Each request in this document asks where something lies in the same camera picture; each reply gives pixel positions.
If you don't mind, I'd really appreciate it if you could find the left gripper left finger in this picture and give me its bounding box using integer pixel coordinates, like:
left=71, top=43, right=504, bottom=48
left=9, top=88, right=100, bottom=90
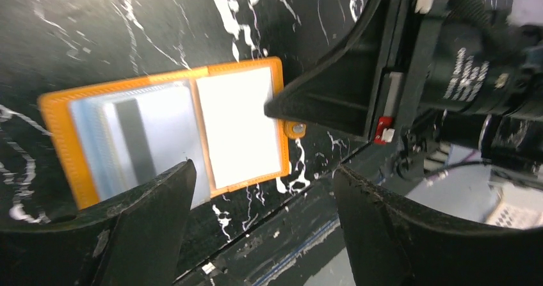
left=1, top=161, right=197, bottom=285

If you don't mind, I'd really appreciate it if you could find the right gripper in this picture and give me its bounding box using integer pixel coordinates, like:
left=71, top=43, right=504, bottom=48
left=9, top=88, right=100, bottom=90
left=364, top=0, right=542, bottom=182

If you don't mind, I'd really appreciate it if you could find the orange card holder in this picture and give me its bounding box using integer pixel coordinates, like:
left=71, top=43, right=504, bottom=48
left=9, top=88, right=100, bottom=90
left=38, top=57, right=306, bottom=209

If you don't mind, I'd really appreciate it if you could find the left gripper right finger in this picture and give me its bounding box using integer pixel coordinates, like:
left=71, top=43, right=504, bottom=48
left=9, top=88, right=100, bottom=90
left=333, top=166, right=542, bottom=285

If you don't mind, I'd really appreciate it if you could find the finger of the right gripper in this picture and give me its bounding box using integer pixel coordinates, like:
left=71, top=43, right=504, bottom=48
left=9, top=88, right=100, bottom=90
left=264, top=0, right=392, bottom=140

